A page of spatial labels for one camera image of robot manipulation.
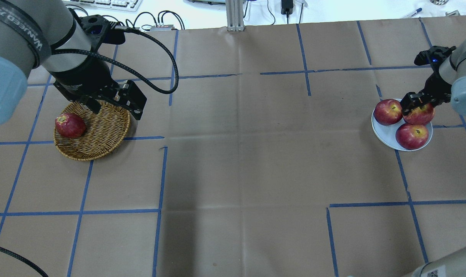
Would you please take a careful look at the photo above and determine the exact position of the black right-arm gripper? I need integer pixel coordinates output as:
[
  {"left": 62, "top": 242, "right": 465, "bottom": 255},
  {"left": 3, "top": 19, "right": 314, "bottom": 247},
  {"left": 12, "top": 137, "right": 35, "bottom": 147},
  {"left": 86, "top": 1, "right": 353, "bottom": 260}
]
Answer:
[{"left": 400, "top": 74, "right": 451, "bottom": 116}]

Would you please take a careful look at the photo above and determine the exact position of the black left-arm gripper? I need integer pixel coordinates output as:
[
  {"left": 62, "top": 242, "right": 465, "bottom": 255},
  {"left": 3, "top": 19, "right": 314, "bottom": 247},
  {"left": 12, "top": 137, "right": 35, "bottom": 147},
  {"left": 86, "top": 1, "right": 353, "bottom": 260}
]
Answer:
[{"left": 50, "top": 58, "right": 147, "bottom": 120}]

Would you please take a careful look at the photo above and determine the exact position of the yellow-red apple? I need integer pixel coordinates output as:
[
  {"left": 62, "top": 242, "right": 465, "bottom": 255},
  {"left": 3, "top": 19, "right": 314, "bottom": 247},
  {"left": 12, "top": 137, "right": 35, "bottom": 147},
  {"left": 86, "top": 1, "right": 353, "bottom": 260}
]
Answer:
[{"left": 403, "top": 103, "right": 435, "bottom": 125}]

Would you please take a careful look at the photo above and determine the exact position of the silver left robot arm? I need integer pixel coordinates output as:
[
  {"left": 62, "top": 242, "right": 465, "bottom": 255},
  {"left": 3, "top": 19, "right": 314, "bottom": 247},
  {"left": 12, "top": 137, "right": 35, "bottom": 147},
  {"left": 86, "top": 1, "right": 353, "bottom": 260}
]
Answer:
[{"left": 0, "top": 0, "right": 147, "bottom": 125}]

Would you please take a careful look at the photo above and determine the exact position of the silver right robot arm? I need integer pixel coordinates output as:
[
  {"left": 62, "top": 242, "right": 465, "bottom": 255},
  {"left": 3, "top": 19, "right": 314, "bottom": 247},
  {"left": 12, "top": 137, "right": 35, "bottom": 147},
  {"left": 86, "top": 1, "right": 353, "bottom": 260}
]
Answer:
[{"left": 401, "top": 39, "right": 466, "bottom": 277}]

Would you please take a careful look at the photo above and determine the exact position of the red plate apple back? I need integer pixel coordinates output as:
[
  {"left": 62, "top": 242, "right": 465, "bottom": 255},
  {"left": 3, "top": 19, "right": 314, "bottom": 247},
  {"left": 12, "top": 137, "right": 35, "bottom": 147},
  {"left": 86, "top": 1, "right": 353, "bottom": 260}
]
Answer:
[{"left": 373, "top": 99, "right": 403, "bottom": 126}]

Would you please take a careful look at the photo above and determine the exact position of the red plate apple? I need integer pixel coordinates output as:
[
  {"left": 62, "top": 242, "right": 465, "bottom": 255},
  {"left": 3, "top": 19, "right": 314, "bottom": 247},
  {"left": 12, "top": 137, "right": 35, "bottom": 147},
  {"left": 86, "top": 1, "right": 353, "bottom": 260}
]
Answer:
[
  {"left": 373, "top": 99, "right": 403, "bottom": 126},
  {"left": 395, "top": 123, "right": 430, "bottom": 150}
]

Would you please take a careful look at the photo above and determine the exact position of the round wicker basket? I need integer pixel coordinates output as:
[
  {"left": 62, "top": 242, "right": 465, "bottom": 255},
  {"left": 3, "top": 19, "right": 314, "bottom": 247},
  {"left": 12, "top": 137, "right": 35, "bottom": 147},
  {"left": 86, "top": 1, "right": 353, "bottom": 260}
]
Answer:
[{"left": 53, "top": 100, "right": 131, "bottom": 161}]

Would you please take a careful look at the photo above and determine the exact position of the dark red basket apple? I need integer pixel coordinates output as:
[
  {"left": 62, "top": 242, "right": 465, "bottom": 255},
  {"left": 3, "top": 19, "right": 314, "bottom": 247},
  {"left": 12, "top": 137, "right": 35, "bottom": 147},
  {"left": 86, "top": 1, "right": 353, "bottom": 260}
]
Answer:
[{"left": 55, "top": 113, "right": 87, "bottom": 139}]

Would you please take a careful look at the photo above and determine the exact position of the red plate apple front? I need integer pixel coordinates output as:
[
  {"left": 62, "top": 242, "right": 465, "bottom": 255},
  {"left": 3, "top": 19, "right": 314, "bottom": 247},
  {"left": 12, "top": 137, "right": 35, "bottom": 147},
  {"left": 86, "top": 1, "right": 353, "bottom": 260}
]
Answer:
[{"left": 395, "top": 123, "right": 430, "bottom": 150}]

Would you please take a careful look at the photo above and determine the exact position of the light blue plate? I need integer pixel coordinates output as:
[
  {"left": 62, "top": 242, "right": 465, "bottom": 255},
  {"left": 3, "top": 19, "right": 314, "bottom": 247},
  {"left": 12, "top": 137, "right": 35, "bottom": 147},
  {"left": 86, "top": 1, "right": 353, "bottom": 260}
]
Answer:
[{"left": 371, "top": 98, "right": 433, "bottom": 151}]

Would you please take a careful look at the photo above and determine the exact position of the white blue pen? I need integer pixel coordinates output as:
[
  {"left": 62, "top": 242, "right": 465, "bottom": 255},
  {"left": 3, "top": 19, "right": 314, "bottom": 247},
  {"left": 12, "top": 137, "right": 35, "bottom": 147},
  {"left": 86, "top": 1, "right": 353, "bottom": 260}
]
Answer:
[{"left": 400, "top": 8, "right": 423, "bottom": 19}]

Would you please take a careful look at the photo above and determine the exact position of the white keyboard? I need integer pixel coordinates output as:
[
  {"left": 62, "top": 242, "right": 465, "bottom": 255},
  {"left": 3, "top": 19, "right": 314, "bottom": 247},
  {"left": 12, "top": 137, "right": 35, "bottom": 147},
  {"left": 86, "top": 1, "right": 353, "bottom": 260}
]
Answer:
[{"left": 62, "top": 0, "right": 144, "bottom": 12}]

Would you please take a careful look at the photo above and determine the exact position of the black power adapter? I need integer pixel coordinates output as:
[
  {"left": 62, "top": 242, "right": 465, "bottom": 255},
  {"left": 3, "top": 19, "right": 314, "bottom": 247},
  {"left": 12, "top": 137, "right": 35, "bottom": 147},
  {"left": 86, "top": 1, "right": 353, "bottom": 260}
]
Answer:
[{"left": 281, "top": 0, "right": 294, "bottom": 16}]

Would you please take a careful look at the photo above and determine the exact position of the black braided camera cable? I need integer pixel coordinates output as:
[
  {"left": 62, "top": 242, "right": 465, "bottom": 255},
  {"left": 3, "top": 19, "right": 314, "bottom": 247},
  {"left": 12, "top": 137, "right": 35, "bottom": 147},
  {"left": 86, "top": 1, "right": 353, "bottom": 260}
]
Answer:
[{"left": 50, "top": 27, "right": 179, "bottom": 95}]

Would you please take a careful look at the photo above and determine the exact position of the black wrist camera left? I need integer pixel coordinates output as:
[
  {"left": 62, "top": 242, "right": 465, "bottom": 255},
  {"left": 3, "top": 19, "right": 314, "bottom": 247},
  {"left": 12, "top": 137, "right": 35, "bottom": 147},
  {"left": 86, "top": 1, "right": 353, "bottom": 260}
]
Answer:
[{"left": 77, "top": 15, "right": 126, "bottom": 51}]

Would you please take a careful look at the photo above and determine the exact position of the aluminium frame post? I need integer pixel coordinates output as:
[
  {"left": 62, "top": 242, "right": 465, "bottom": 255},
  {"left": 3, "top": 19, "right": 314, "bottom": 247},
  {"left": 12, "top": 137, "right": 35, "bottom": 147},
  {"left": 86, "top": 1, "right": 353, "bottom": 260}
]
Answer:
[{"left": 225, "top": 0, "right": 244, "bottom": 32}]

